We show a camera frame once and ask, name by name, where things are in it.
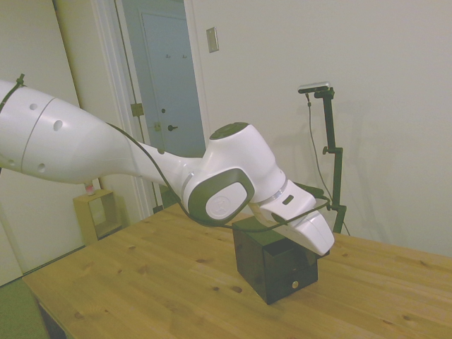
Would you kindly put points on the metal light switch plate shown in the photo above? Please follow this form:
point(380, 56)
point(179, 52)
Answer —
point(212, 40)

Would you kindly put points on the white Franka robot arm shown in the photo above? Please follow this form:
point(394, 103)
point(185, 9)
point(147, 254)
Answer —
point(88, 148)

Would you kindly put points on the wooden cube shelf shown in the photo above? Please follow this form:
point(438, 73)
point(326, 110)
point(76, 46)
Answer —
point(83, 219)

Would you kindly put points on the black zip tie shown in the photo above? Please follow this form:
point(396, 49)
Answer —
point(14, 90)

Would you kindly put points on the brass drawer knob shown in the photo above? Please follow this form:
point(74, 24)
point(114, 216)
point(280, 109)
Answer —
point(295, 284)

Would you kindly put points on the black jointed camera stand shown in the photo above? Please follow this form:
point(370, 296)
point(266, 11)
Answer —
point(333, 152)

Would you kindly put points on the small pink bottle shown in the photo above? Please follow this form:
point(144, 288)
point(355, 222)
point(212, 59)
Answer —
point(90, 189)

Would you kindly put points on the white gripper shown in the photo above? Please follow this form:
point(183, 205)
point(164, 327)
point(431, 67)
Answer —
point(314, 233)

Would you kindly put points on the pale blue door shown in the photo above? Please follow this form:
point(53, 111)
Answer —
point(166, 70)

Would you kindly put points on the grey exterior camera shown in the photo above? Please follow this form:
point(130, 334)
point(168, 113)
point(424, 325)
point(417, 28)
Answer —
point(315, 87)

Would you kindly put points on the brass door hinge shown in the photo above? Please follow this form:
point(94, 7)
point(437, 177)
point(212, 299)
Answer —
point(137, 109)

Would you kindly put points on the black open-top drawer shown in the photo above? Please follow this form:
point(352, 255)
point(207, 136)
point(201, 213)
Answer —
point(296, 273)

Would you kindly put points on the black drawer cabinet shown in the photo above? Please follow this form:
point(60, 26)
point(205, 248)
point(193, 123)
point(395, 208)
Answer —
point(247, 254)

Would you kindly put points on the black drawer with knob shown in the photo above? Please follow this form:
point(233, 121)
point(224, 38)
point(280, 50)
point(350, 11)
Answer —
point(282, 293)

